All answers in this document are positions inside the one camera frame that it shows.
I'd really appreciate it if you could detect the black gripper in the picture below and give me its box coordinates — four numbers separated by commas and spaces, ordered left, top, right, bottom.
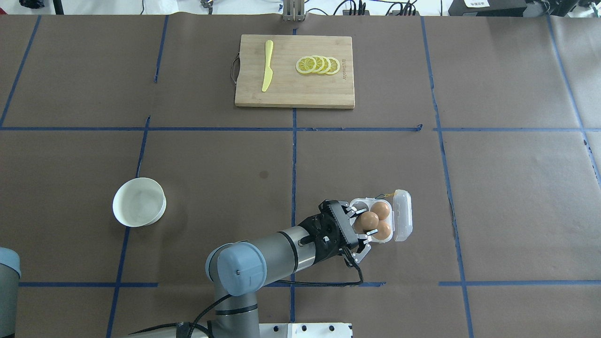
300, 200, 378, 264

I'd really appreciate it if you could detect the brown egg from bowl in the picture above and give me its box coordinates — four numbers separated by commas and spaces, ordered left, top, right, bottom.
353, 211, 380, 233

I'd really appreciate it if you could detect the clear plastic egg box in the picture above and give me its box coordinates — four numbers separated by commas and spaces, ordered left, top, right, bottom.
350, 190, 413, 244

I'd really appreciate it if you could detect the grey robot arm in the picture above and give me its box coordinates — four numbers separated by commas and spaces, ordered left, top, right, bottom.
129, 200, 378, 338

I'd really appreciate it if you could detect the brown egg front slot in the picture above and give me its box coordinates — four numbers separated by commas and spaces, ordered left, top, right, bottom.
373, 220, 392, 240

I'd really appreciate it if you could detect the brown egg slot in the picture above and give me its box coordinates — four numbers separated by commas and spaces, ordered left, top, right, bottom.
373, 220, 392, 240
370, 200, 391, 221

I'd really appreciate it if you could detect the brown egg rear slot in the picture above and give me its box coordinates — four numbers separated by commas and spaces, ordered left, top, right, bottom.
370, 200, 391, 221

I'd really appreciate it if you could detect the black device box background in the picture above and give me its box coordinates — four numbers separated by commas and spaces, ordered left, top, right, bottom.
448, 0, 527, 17

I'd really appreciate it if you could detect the bamboo cutting board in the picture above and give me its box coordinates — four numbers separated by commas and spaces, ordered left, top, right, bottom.
235, 34, 355, 109

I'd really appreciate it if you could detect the lemon slice near logo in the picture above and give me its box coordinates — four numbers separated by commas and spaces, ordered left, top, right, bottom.
325, 57, 340, 75

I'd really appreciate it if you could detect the lemon slice outermost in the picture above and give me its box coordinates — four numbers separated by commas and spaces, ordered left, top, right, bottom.
295, 56, 318, 74

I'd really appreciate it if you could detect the yellow plastic knife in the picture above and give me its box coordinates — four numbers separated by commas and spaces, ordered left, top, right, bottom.
261, 40, 273, 92

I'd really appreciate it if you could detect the white round bowl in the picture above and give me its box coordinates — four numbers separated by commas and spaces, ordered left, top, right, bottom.
112, 177, 167, 228

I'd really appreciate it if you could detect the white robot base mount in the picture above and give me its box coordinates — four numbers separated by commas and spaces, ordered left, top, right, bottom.
258, 323, 354, 338

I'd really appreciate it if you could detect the black cables background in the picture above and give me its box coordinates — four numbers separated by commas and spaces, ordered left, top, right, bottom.
300, 0, 444, 16

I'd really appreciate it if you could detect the metal camera stand post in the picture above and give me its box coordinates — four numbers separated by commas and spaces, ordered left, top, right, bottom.
283, 0, 306, 22

